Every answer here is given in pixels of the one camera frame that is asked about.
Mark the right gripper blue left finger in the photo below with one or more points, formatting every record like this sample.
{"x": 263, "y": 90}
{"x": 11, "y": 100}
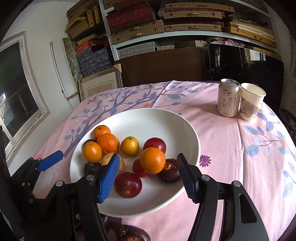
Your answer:
{"x": 50, "y": 161}

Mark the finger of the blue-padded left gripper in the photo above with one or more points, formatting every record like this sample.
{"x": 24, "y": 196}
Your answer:
{"x": 66, "y": 201}

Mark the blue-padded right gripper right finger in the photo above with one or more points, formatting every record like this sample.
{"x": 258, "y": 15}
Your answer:
{"x": 241, "y": 220}

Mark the dark chestnut plate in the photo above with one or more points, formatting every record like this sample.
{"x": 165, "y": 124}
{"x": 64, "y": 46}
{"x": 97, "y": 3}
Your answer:
{"x": 90, "y": 168}

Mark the dark red plum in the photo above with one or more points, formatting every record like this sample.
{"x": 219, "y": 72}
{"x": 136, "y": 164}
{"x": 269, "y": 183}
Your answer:
{"x": 127, "y": 185}
{"x": 155, "y": 143}

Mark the pale yellow round fruit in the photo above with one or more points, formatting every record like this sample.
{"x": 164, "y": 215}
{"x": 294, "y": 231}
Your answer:
{"x": 106, "y": 158}

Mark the small red tomato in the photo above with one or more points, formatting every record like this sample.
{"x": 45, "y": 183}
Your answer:
{"x": 137, "y": 169}

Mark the yellow-orange round fruit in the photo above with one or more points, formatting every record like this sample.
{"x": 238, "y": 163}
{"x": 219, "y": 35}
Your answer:
{"x": 130, "y": 146}

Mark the large orange tangerine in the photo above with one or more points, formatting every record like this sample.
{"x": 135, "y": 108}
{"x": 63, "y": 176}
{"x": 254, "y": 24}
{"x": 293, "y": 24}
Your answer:
{"x": 152, "y": 160}

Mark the small orange kumquat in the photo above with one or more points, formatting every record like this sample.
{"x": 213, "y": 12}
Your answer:
{"x": 92, "y": 152}

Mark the dark brown water chestnut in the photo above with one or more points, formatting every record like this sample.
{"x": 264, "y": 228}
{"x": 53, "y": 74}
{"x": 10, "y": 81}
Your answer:
{"x": 132, "y": 233}

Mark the dark chestnut under finger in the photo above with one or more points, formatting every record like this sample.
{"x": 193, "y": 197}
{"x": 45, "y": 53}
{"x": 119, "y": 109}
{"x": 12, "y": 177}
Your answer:
{"x": 89, "y": 140}

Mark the pink floral tablecloth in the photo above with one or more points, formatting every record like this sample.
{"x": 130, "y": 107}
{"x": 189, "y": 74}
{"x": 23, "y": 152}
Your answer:
{"x": 260, "y": 154}

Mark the white oval plate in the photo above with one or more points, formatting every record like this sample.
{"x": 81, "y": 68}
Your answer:
{"x": 144, "y": 123}

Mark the framed picture leaning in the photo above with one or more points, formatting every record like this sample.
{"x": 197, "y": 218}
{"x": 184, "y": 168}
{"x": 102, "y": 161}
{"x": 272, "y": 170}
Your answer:
{"x": 101, "y": 81}

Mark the white paper cup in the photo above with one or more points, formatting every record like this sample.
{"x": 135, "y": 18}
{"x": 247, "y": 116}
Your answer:
{"x": 251, "y": 99}

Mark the beige drink can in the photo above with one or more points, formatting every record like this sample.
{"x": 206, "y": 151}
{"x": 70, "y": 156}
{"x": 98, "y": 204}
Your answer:
{"x": 229, "y": 93}

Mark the black glass cabinet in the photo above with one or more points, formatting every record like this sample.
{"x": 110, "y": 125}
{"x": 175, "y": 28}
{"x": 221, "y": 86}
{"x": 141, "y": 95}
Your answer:
{"x": 248, "y": 66}

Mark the white metal shelf rack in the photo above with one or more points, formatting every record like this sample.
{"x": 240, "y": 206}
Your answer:
{"x": 128, "y": 23}

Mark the dark wooden cabinet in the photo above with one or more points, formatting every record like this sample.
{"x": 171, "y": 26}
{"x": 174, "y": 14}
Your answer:
{"x": 182, "y": 64}

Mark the window with white frame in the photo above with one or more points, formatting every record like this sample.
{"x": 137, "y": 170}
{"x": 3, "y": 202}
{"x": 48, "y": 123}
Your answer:
{"x": 23, "y": 107}

